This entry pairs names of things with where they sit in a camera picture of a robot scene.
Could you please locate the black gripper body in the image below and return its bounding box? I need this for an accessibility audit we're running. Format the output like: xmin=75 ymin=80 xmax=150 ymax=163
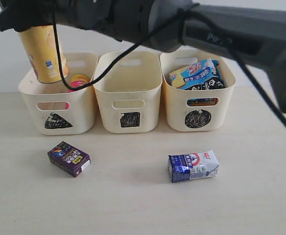
xmin=0 ymin=0 xmax=67 ymax=25

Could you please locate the yellow Lays chips can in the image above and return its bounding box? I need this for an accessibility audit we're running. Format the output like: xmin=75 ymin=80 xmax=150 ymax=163
xmin=18 ymin=25 xmax=62 ymax=84

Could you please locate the pink Lays chips can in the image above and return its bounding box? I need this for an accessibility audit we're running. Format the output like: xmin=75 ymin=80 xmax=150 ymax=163
xmin=65 ymin=74 xmax=92 ymax=110

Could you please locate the blue instant noodle bag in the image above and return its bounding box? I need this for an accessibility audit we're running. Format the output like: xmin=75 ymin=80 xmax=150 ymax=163
xmin=169 ymin=58 xmax=226 ymax=91

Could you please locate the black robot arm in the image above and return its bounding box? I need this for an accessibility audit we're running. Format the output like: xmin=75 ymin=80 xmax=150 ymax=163
xmin=0 ymin=0 xmax=286 ymax=113

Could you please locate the cream bin triangle mark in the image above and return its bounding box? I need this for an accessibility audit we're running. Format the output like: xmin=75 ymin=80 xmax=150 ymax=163
xmin=18 ymin=51 xmax=98 ymax=136

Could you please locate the cream bin square mark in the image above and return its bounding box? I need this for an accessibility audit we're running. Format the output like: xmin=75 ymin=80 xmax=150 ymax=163
xmin=93 ymin=51 xmax=162 ymax=134

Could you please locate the purple small carton box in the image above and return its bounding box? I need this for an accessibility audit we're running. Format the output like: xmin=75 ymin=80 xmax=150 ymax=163
xmin=47 ymin=141 xmax=91 ymax=177

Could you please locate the cream bin circle mark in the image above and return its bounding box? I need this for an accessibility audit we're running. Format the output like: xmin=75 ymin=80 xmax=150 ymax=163
xmin=159 ymin=49 xmax=236 ymax=132

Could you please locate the blue white milk carton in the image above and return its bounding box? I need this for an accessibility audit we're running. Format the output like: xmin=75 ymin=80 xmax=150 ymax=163
xmin=167 ymin=150 xmax=220 ymax=183

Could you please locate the black cable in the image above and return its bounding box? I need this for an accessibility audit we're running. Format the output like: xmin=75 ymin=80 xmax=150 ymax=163
xmin=50 ymin=7 xmax=286 ymax=142

